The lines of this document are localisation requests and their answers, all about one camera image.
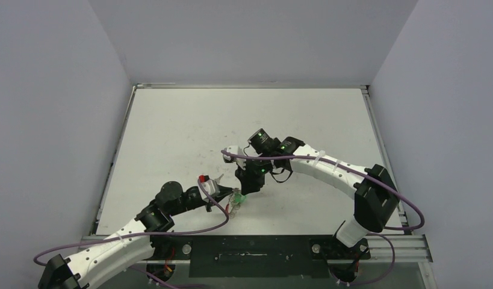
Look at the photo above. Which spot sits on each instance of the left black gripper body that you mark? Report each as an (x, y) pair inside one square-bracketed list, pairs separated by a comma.
[(190, 201)]

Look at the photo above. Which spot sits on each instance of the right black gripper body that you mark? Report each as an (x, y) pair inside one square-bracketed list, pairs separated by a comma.
[(250, 175)]

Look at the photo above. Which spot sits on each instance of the key with red tag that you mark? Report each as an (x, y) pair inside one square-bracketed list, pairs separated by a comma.
[(219, 178)]

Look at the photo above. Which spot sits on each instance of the metal keyring with red handle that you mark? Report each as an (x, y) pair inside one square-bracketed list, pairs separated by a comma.
[(234, 202)]

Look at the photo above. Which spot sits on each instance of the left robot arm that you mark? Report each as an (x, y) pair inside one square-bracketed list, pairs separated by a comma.
[(131, 243)]

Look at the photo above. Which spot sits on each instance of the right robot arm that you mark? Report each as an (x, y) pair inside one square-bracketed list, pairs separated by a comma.
[(370, 188)]

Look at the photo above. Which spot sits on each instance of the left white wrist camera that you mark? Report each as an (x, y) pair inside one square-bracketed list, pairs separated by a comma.
[(207, 187)]

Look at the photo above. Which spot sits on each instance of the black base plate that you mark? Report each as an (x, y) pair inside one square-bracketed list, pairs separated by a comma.
[(320, 268)]

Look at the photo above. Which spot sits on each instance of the aluminium front rail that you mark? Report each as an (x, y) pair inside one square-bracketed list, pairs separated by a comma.
[(285, 248)]

